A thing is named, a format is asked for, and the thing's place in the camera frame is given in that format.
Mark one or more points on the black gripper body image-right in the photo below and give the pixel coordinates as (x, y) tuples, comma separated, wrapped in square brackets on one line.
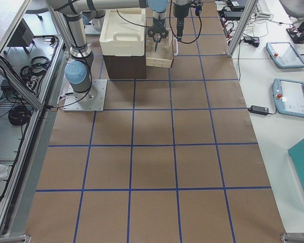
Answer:
[(157, 26)]

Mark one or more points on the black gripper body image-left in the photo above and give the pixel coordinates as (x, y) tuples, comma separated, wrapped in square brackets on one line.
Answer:
[(179, 10)]

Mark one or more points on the grey orange handled scissors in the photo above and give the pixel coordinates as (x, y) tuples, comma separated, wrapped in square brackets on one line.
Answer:
[(157, 39)]

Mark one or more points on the wooden drawer with white handle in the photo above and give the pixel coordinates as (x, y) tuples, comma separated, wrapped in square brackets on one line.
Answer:
[(164, 55)]

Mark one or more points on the silver robot arm image-right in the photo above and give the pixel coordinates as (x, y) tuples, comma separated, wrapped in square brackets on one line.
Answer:
[(72, 12)]

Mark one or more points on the dark wooden drawer cabinet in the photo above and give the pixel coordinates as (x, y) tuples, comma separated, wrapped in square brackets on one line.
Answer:
[(122, 67)]

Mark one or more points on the white plastic tray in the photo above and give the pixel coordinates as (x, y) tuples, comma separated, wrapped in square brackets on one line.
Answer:
[(123, 32)]

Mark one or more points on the teach pendant far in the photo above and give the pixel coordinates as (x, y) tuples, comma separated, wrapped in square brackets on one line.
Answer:
[(284, 55)]

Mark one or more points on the teach pendant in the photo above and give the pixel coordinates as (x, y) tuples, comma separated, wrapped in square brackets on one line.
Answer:
[(284, 55), (289, 97)]

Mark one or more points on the black power adapter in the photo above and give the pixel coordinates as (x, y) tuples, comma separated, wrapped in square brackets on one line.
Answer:
[(258, 110)]

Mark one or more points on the black electronics box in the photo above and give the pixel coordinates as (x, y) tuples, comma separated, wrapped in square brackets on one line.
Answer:
[(22, 37)]

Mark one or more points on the teach pendant near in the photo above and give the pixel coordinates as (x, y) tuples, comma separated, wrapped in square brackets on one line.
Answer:
[(289, 97)]

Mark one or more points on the aluminium frame post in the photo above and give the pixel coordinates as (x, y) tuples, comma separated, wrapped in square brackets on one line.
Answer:
[(246, 15)]

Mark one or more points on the metal base plate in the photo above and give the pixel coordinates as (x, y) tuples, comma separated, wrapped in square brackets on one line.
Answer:
[(93, 101)]

